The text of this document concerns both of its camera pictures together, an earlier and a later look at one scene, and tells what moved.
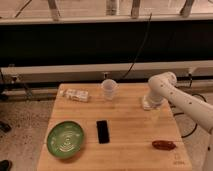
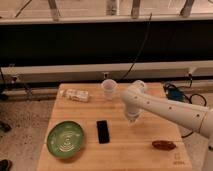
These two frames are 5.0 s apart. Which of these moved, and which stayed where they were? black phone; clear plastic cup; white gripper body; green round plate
Moved: white gripper body
Stayed: black phone; clear plastic cup; green round plate
